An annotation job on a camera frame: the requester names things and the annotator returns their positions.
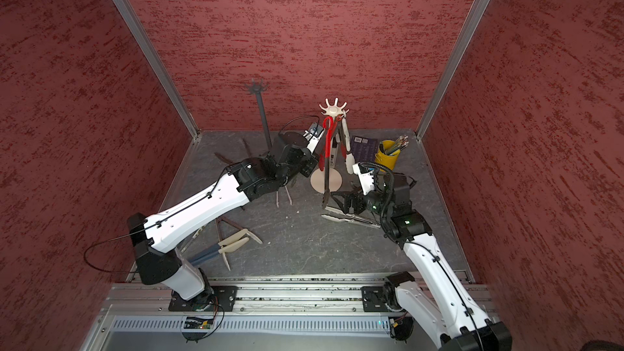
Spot bundle of pencils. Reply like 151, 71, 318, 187
383, 135, 409, 156

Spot aluminium corner post left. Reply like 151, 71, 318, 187
112, 0, 201, 142

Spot scalloped steel serving tongs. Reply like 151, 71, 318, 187
321, 206, 381, 229

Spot dark grey utensil rack stand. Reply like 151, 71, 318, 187
247, 79, 272, 151

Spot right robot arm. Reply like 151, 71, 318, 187
323, 162, 513, 350

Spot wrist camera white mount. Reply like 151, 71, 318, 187
303, 123, 325, 154
353, 162, 377, 196

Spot red looped long steel tongs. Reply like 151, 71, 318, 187
322, 115, 336, 208

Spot purple book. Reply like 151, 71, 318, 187
351, 136, 380, 163

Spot aluminium corner post right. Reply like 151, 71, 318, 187
415, 0, 491, 142

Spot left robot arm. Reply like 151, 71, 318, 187
127, 124, 324, 301

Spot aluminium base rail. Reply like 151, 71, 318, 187
82, 272, 454, 350

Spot small red silicone tongs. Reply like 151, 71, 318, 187
318, 115, 347, 172

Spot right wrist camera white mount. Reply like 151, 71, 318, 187
353, 162, 377, 196

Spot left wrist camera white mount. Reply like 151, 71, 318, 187
303, 123, 325, 154

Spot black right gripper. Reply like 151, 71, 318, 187
330, 179, 393, 216

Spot cream blue handled tongs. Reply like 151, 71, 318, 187
189, 228, 263, 270

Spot cream utensil rack stand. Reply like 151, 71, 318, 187
318, 97, 348, 197

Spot yellow metal pencil bucket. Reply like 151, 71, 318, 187
375, 140, 401, 170

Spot aluminium corner post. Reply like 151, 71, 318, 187
112, 0, 201, 142
415, 0, 491, 142

